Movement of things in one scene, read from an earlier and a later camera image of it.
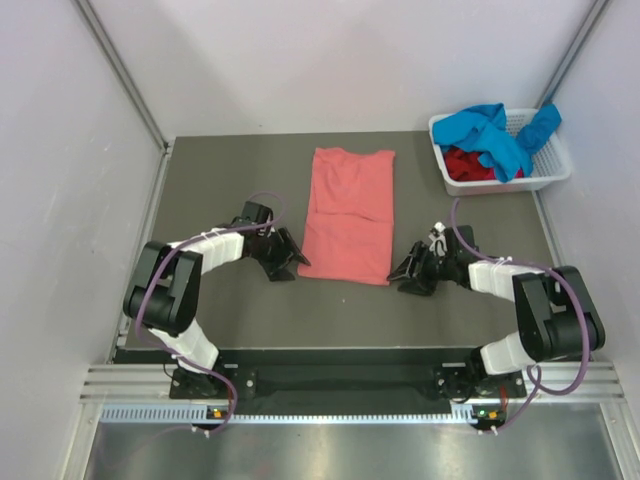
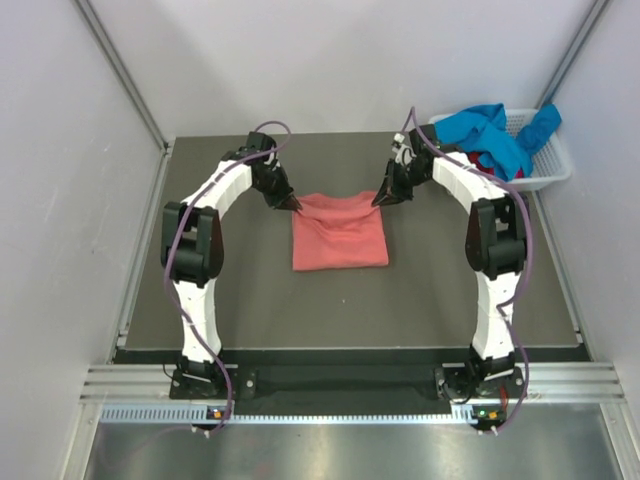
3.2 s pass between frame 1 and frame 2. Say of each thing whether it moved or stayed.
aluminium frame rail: stayed
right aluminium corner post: stayed
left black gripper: moved
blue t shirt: stayed
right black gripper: moved
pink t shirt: moved
